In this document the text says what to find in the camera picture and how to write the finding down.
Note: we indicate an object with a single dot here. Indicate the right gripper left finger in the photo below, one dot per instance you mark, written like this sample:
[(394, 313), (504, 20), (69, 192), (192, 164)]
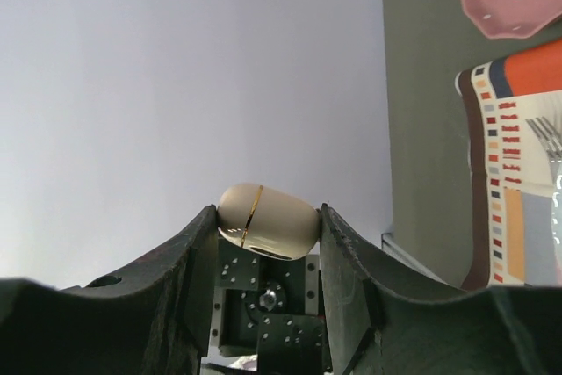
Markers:
[(151, 316)]

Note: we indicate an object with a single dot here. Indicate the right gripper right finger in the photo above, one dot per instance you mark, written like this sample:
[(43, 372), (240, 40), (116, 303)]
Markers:
[(385, 318)]

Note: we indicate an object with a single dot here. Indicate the pink earbud charging case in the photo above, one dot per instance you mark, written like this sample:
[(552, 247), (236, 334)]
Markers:
[(268, 222)]

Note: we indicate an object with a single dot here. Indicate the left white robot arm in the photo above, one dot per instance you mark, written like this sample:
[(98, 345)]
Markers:
[(271, 309)]

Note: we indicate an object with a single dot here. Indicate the orange patterned placemat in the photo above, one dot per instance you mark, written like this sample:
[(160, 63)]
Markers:
[(510, 171)]

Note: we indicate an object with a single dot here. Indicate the white ceramic plate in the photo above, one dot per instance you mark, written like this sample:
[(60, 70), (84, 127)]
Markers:
[(556, 208)]

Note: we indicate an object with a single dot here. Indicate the pink handled fork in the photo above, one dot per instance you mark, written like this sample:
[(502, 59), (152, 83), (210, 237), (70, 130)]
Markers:
[(548, 137)]

